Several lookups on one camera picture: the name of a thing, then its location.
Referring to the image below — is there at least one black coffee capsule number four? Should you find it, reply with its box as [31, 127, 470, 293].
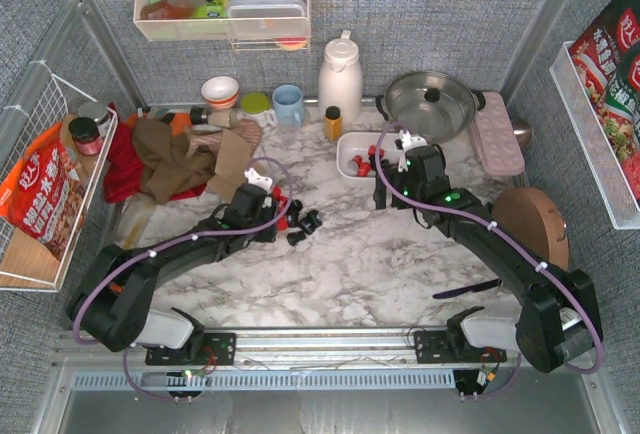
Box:
[298, 209, 322, 236]

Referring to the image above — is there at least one brown cloth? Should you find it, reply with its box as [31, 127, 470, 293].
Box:
[132, 118, 216, 205]

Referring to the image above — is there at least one silver lid jar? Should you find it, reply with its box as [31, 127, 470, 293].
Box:
[77, 101, 111, 137]

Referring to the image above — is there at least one red capsule number two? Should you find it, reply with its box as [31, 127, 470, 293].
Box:
[357, 163, 371, 177]

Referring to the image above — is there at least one red coffee capsule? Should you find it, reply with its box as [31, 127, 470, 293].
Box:
[348, 155, 363, 170]
[272, 186, 290, 232]

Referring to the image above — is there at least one brown cardboard piece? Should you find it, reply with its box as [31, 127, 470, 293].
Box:
[206, 130, 253, 201]

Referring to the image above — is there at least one red cloth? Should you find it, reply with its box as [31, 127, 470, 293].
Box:
[103, 113, 206, 204]

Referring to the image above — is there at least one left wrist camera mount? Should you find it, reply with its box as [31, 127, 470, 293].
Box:
[244, 168, 274, 194]

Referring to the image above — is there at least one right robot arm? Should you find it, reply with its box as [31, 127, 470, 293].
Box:
[373, 146, 605, 374]

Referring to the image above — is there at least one white wire side basket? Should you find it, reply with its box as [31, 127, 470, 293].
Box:
[1, 60, 119, 292]

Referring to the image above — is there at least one round wooden cutting board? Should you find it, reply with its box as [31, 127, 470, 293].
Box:
[491, 187, 569, 270]

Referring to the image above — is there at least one steel pot with lid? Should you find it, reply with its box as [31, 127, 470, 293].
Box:
[375, 71, 486, 144]

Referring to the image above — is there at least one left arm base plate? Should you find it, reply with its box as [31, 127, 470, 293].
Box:
[145, 332, 237, 366]

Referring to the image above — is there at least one orange striped bowl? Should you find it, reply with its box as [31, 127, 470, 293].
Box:
[201, 76, 239, 109]

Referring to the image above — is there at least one white thermos jug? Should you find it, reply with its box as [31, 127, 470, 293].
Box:
[318, 30, 363, 126]

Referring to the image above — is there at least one cream wall basket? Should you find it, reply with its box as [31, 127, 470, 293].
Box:
[133, 0, 311, 50]

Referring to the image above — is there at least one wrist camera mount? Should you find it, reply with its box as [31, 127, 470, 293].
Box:
[395, 129, 428, 153]
[244, 168, 274, 194]

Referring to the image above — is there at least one green lid cup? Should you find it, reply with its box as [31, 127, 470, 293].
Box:
[240, 92, 277, 127]

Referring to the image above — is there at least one black bottle cap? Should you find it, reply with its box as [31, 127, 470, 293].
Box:
[189, 106, 208, 125]

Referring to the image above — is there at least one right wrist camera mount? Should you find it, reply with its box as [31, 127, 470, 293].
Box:
[395, 129, 428, 153]

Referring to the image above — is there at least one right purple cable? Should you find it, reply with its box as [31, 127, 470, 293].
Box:
[374, 121, 606, 400]

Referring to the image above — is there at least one purple knife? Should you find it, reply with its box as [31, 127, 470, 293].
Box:
[433, 279, 502, 300]

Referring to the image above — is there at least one orange plate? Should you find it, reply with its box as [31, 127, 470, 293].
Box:
[169, 112, 192, 136]

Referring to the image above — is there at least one clear plastic food container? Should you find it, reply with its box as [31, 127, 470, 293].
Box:
[226, 0, 307, 39]

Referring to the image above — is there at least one purple cable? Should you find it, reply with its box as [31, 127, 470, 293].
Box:
[374, 121, 606, 400]
[72, 156, 295, 401]

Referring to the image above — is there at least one clear glass cup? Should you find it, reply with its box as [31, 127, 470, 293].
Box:
[276, 125, 301, 149]

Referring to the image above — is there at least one steel ladle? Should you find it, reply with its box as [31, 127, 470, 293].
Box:
[511, 118, 533, 149]

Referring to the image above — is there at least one striped pink towel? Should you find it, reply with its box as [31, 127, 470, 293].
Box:
[185, 119, 263, 158]

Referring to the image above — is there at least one orange snack bag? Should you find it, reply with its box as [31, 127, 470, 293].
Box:
[1, 123, 84, 260]

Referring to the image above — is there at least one orange juice bottle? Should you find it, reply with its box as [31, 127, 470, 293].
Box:
[324, 106, 342, 141]

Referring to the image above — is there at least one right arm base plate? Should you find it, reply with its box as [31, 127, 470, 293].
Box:
[412, 330, 507, 364]

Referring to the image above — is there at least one red lid jar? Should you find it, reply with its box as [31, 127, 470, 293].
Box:
[68, 117, 103, 156]

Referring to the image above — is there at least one red seasoning packet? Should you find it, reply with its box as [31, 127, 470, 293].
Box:
[569, 0, 639, 200]

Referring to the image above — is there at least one red coffee capsule top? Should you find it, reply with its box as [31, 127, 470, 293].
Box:
[272, 186, 290, 232]

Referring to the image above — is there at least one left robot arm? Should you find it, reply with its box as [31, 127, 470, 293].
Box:
[67, 183, 277, 357]

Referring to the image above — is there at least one white right wall basket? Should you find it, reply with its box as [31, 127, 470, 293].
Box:
[549, 41, 639, 231]

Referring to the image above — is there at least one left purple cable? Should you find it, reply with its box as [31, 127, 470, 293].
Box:
[72, 156, 295, 401]

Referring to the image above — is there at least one blue mug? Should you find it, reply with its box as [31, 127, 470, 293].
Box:
[272, 84, 307, 128]

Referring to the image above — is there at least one white plastic storage basket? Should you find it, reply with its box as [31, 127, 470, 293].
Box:
[336, 132, 381, 190]

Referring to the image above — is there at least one pink egg tray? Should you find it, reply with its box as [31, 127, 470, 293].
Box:
[469, 91, 525, 177]

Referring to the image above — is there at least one black coffee capsule bottom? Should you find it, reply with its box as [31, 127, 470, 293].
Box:
[286, 231, 306, 247]

